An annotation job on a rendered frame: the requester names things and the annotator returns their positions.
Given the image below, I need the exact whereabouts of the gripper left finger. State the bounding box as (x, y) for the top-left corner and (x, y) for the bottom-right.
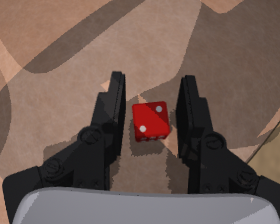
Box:
(2, 71), (126, 224)

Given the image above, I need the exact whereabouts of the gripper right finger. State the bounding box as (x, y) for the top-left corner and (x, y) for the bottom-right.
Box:
(176, 75), (280, 219)

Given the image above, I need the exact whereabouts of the tan flat mat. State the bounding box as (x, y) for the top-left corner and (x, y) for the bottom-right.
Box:
(247, 121), (280, 184)

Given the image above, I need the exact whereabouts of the dark red die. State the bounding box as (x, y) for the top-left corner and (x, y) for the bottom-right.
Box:
(132, 101), (170, 142)

